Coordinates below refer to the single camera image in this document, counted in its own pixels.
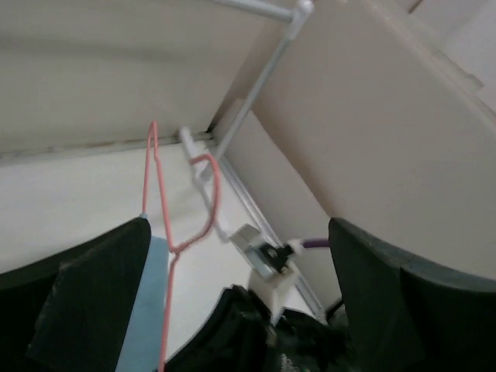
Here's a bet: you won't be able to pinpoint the white clothes rack with rail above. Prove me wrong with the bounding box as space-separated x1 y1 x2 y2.
178 1 315 242

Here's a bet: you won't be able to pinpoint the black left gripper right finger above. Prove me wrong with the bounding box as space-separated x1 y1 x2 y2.
329 218 495 371

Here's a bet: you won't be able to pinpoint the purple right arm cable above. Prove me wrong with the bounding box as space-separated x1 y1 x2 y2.
286 236 330 253

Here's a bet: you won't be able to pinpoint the aluminium rail right side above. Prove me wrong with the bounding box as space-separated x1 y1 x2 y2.
220 158 324 320

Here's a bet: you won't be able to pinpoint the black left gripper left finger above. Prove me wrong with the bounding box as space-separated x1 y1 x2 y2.
1 218 151 371

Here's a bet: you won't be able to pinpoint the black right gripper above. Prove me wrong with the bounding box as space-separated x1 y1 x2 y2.
164 285 353 372

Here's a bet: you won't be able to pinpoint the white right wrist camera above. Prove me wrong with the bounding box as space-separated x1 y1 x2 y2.
230 224 304 325

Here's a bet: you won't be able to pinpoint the light blue trousers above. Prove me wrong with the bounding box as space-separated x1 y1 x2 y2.
115 236 169 372

